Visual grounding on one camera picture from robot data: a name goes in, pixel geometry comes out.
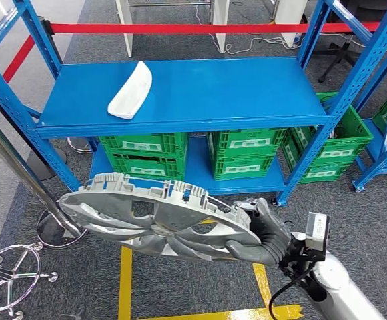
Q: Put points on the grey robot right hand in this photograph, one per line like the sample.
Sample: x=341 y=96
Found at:
x=270 y=236

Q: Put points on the grey plastic wheel hubcap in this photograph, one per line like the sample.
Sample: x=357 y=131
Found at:
x=113 y=207

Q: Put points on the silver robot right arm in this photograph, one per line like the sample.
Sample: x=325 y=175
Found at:
x=340 y=293

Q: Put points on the white curved plastic part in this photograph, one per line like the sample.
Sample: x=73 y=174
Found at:
x=131 y=92

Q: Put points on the yellow floor tape square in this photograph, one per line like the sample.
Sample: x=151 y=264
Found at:
x=125 y=287

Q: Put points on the black office chair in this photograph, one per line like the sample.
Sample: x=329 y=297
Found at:
x=338 y=55

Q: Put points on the white desk panel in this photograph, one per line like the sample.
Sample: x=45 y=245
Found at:
x=290 y=22

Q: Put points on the white desk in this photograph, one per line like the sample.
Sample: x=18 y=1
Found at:
x=125 y=26

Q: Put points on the chrome star chair base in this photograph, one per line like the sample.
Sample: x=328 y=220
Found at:
x=11 y=276

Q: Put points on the chrome barrier stanchion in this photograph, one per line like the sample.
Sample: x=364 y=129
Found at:
x=13 y=163

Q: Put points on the short red barrier belt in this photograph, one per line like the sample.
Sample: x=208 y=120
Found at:
x=10 y=70

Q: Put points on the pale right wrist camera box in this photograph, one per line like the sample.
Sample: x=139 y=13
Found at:
x=317 y=229

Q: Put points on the black barrier post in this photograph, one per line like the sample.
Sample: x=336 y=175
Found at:
x=46 y=165

